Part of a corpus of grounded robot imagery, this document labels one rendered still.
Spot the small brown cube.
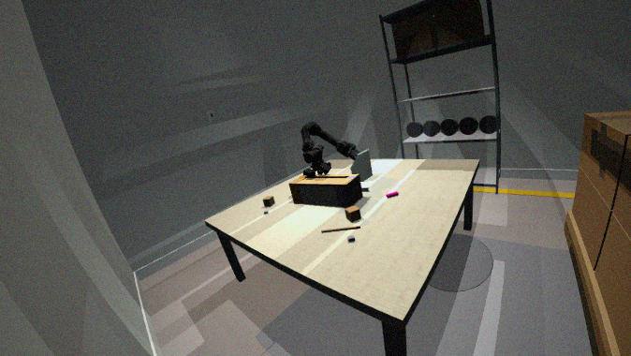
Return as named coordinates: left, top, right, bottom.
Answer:
left=263, top=196, right=275, bottom=207
left=345, top=205, right=361, bottom=222

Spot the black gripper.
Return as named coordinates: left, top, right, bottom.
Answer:
left=303, top=158, right=323, bottom=178

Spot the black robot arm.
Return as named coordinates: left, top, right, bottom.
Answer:
left=301, top=122, right=359, bottom=174

